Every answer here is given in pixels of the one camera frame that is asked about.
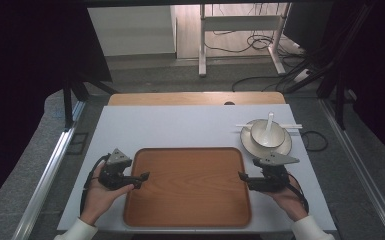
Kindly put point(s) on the white ceramic plate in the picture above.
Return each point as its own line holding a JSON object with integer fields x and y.
{"x": 248, "y": 143}

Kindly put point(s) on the aluminium rail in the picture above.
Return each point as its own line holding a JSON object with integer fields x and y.
{"x": 356, "y": 173}
{"x": 46, "y": 181}

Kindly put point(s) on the brown wooden tray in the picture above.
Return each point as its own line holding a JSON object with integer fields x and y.
{"x": 186, "y": 190}

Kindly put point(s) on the black metal stand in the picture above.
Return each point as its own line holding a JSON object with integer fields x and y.
{"x": 68, "y": 103}
{"x": 340, "y": 93}

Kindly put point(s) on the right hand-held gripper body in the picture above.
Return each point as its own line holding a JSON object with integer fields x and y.
{"x": 273, "y": 181}

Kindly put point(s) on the white ceramic spoon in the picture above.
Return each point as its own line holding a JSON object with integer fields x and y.
{"x": 268, "y": 128}

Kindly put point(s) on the white metal desk frame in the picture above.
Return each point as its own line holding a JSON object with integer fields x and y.
{"x": 240, "y": 22}

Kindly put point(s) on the white cabinet panel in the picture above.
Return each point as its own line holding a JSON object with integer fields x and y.
{"x": 133, "y": 30}

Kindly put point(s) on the white power strip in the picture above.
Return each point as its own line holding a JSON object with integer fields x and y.
{"x": 301, "y": 75}

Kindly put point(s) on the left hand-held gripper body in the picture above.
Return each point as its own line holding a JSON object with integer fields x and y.
{"x": 113, "y": 176}

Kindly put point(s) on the white ceramic bowl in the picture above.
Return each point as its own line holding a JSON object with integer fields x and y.
{"x": 275, "y": 136}

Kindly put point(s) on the person's left hand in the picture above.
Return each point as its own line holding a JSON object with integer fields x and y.
{"x": 98, "y": 201}

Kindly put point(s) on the white cover board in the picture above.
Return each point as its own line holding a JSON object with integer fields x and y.
{"x": 180, "y": 128}

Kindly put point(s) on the person's right hand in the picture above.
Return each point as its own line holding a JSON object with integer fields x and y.
{"x": 291, "y": 201}

